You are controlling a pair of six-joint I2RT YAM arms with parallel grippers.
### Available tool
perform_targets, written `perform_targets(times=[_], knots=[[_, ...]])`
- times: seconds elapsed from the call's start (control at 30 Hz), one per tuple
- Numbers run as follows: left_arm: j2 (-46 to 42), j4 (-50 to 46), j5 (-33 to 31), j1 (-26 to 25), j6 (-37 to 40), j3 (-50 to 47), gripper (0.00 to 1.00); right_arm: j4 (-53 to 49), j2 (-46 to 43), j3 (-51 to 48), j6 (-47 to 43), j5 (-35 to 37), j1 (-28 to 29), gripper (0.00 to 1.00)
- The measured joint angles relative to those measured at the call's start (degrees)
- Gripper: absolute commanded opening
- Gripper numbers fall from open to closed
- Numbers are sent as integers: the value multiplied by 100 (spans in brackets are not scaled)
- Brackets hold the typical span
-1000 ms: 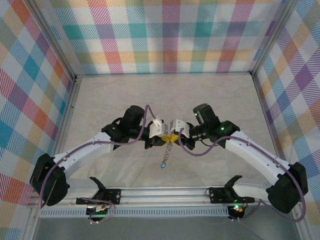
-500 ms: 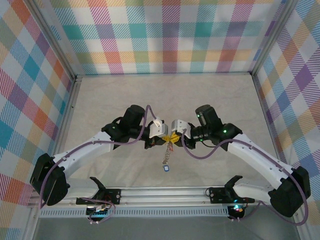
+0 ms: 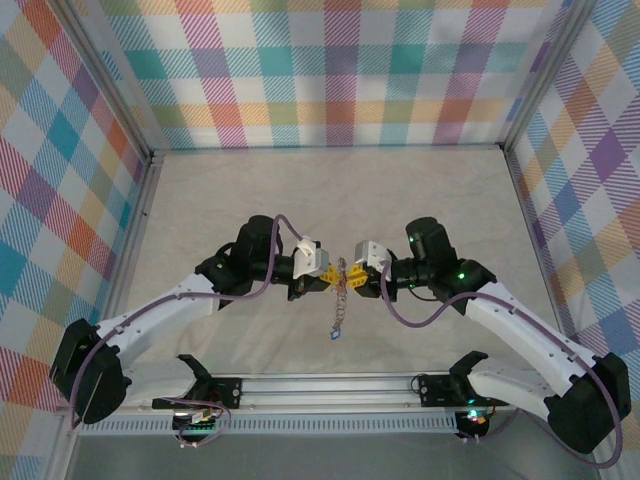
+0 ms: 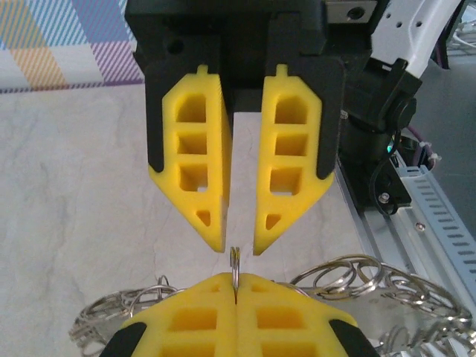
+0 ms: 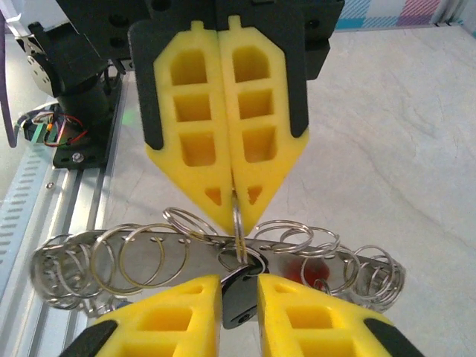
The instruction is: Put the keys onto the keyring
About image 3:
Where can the blue plastic key tag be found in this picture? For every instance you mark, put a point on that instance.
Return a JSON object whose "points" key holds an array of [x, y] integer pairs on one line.
{"points": [[336, 335]]}

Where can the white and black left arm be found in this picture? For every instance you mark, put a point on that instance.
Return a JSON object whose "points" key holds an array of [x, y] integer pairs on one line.
{"points": [[160, 307]]}

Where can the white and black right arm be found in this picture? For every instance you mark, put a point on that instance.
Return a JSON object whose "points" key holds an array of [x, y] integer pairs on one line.
{"points": [[520, 325]]}

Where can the controller board with lit LED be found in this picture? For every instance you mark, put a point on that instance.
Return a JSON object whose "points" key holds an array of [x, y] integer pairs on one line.
{"points": [[472, 420]]}

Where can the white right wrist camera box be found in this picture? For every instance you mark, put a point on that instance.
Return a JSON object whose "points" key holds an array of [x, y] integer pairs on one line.
{"points": [[372, 255]]}

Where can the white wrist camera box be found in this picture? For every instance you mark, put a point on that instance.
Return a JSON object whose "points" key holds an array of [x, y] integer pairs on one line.
{"points": [[307, 257], [372, 255]]}

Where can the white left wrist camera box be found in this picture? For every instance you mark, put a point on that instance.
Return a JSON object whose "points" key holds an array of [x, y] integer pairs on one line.
{"points": [[307, 257]]}

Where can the wide aluminium mounting rail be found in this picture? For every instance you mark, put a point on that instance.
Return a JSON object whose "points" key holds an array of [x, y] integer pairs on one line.
{"points": [[325, 392]]}

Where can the aluminium frame rail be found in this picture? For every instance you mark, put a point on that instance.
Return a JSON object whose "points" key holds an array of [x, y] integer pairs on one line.
{"points": [[540, 225], [325, 148], [140, 215]]}

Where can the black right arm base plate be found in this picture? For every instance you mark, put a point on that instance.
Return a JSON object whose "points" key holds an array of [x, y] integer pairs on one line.
{"points": [[435, 390]]}

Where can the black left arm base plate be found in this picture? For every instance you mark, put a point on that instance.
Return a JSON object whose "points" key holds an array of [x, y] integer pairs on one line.
{"points": [[225, 392]]}

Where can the aluminium frame post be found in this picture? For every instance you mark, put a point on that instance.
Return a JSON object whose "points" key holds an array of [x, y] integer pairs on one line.
{"points": [[547, 75], [105, 80]]}

